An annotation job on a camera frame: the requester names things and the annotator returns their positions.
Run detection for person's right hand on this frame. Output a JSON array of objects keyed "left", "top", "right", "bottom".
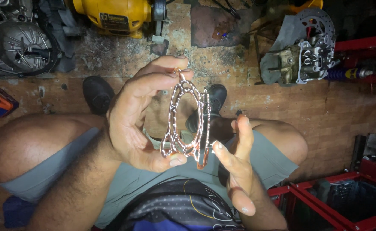
[{"left": 212, "top": 115, "right": 263, "bottom": 217}]

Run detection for person's left hand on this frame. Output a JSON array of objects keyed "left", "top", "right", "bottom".
[{"left": 106, "top": 55, "right": 195, "bottom": 174}]

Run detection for copper engine gasket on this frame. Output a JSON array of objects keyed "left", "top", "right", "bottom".
[{"left": 160, "top": 67, "right": 212, "bottom": 170}]

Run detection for black shoe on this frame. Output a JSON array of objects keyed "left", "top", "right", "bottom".
[
  {"left": 82, "top": 76, "right": 115, "bottom": 116},
  {"left": 185, "top": 84, "right": 228, "bottom": 134}
]

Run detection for grey shorts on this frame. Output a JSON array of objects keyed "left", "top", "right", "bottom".
[{"left": 0, "top": 126, "right": 300, "bottom": 229}]

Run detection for person's right leg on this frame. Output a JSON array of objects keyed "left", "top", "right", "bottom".
[{"left": 207, "top": 115, "right": 309, "bottom": 166}]

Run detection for person's leg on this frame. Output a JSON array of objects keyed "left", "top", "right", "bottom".
[
  {"left": 0, "top": 112, "right": 112, "bottom": 184},
  {"left": 207, "top": 115, "right": 309, "bottom": 166}
]

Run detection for dark patterned shirt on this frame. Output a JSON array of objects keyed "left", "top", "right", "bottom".
[{"left": 105, "top": 178, "right": 245, "bottom": 231}]

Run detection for person's left leg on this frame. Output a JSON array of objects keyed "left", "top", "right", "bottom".
[{"left": 0, "top": 112, "right": 112, "bottom": 184}]

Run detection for red tool cart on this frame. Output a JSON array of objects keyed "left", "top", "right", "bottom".
[{"left": 267, "top": 158, "right": 376, "bottom": 231}]

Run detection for yellow bench grinder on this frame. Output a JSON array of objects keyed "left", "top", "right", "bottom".
[{"left": 64, "top": 0, "right": 168, "bottom": 44}]

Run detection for dark grey cloth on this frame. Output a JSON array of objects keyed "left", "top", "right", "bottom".
[{"left": 35, "top": 0, "right": 86, "bottom": 74}]

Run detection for grimy brown engine part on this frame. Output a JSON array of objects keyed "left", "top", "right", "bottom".
[{"left": 268, "top": 45, "right": 304, "bottom": 85}]

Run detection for rusty metal plate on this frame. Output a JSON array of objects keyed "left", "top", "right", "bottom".
[{"left": 190, "top": 4, "right": 257, "bottom": 49}]

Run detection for silver cylinder head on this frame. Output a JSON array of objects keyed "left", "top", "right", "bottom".
[{"left": 295, "top": 35, "right": 341, "bottom": 85}]

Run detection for silver engine casing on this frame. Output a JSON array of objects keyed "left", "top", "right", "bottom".
[{"left": 0, "top": 0, "right": 63, "bottom": 78}]

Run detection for blue cloth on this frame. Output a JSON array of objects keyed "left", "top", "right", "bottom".
[{"left": 2, "top": 195, "right": 36, "bottom": 229}]

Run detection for light grey rag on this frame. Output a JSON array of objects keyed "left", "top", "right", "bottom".
[{"left": 260, "top": 14, "right": 305, "bottom": 88}]

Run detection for perforated brake disc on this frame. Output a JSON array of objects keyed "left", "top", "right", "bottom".
[{"left": 290, "top": 7, "right": 336, "bottom": 49}]

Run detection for yellow plastic object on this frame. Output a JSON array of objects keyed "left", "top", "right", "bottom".
[{"left": 288, "top": 0, "right": 324, "bottom": 11}]

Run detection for red metal frame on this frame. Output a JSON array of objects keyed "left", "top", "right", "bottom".
[{"left": 334, "top": 0, "right": 376, "bottom": 84}]

